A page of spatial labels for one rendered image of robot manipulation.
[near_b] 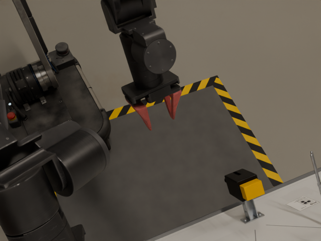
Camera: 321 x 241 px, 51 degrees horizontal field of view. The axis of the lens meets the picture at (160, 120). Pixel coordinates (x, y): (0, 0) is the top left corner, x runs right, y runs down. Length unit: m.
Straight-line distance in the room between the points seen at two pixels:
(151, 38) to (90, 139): 0.21
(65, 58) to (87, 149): 1.53
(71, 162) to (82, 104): 1.38
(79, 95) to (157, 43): 1.26
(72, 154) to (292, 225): 0.47
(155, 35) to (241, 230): 0.42
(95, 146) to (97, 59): 1.86
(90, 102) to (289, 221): 1.24
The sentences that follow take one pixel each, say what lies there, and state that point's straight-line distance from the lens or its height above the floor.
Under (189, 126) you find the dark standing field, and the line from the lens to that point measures 1.91.
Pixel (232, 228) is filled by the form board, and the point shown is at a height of 0.94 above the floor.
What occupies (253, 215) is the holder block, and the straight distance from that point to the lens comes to 0.77.
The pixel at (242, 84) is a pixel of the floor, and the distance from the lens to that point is 2.12.
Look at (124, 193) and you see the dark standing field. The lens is 1.75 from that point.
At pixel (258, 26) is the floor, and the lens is 2.49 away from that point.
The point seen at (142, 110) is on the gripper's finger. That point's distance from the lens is 0.64.
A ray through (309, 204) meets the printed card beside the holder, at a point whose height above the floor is 0.97.
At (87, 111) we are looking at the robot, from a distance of 1.71.
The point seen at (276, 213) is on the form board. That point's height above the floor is 0.95.
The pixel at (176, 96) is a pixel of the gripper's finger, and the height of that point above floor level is 1.11.
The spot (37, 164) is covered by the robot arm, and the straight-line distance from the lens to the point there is 0.35.
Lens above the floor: 1.65
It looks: 59 degrees down
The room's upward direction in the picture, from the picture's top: straight up
